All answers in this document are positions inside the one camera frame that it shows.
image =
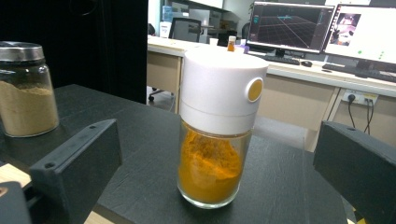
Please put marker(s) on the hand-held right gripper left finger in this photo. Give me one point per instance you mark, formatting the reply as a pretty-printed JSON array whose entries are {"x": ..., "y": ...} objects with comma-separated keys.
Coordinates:
[{"x": 77, "y": 161}]

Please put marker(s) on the black shelf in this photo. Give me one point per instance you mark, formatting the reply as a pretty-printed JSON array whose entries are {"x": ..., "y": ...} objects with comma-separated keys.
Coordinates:
[{"x": 143, "y": 140}]

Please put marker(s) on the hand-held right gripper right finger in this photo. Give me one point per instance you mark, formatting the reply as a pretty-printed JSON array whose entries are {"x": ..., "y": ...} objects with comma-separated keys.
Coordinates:
[{"x": 361, "y": 171}]

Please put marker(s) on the black office chair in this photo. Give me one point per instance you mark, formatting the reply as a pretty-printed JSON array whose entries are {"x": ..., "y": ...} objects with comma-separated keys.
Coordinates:
[{"x": 185, "y": 29}]

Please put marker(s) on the black keyboard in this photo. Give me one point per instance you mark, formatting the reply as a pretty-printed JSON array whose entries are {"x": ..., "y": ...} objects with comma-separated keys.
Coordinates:
[
  {"x": 281, "y": 59},
  {"x": 364, "y": 73}
]

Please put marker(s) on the small orange bottle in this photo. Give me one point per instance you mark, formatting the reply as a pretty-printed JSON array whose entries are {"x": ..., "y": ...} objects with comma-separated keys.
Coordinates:
[{"x": 231, "y": 45}]

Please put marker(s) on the beige office desk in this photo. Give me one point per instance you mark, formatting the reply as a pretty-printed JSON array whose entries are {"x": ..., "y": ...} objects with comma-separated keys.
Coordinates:
[{"x": 292, "y": 102}]

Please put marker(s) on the white-lidded glass jar orange powder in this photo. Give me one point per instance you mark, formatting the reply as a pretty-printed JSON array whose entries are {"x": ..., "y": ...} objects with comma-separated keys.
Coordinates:
[{"x": 218, "y": 93}]

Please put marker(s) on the white paper cup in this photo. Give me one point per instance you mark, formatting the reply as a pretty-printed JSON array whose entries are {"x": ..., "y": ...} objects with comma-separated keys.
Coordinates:
[{"x": 214, "y": 41}]

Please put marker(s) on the black curtain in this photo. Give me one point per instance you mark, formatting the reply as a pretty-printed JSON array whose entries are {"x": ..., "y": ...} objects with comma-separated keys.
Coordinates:
[{"x": 93, "y": 37}]

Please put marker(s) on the metal-lidded glass jar tan powder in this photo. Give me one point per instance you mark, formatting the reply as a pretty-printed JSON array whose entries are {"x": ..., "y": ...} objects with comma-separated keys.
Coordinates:
[{"x": 28, "y": 105}]

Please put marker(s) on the monitor with dark grid screen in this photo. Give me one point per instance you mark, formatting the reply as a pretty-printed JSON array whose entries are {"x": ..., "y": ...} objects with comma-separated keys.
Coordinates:
[{"x": 289, "y": 28}]

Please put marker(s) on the white wall power socket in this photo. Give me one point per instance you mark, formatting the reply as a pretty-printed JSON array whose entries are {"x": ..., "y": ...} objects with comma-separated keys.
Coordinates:
[{"x": 359, "y": 97}]

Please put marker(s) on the monitor with bright white screen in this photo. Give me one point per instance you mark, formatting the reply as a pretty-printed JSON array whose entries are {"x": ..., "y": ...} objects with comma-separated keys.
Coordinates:
[{"x": 367, "y": 34}]

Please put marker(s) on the black computer mouse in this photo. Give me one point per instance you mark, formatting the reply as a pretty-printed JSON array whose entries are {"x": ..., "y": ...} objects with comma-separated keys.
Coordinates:
[{"x": 306, "y": 63}]

